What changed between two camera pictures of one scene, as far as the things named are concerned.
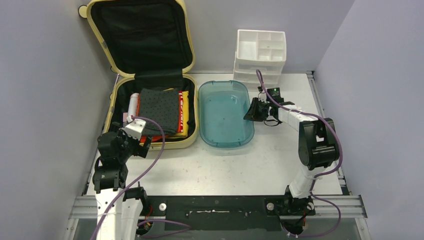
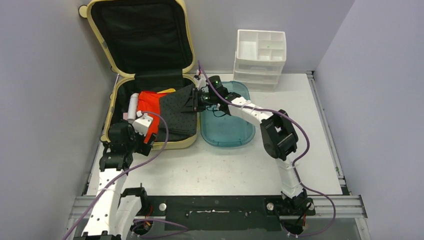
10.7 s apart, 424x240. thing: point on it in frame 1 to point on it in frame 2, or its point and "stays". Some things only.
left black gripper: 140,150 stays
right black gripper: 255,110 to 197,100
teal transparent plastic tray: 222,105 stays
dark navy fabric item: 161,105 to 178,121
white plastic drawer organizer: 265,51 stays
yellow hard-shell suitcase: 148,44 stays
